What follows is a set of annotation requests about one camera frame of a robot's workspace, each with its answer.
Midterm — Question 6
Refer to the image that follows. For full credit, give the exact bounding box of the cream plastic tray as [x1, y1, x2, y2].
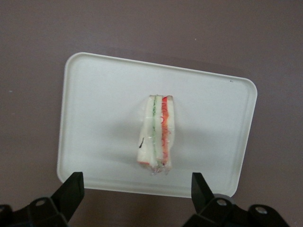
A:
[57, 52, 258, 198]

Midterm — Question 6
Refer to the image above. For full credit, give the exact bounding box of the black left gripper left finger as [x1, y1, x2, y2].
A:
[0, 172, 86, 227]

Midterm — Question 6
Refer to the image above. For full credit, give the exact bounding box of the triangle sandwich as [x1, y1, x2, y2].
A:
[136, 94, 176, 177]

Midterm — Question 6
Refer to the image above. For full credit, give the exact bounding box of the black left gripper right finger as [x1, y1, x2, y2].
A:
[182, 172, 289, 227]

